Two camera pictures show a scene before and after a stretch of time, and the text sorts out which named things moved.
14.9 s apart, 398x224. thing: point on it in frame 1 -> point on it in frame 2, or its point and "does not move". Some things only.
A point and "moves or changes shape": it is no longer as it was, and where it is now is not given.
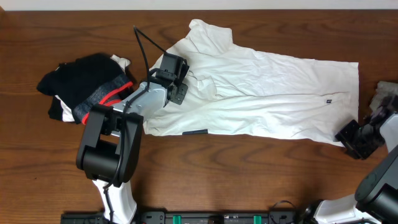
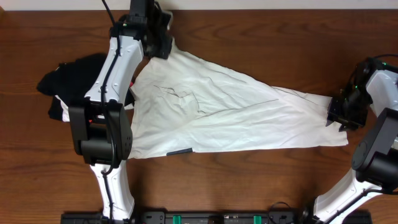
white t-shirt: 234,89 moves or changes shape
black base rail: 191,217 does not move
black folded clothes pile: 78,85 does not move
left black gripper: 181,89 -> 163,42
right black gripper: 345,135 -> 334,114
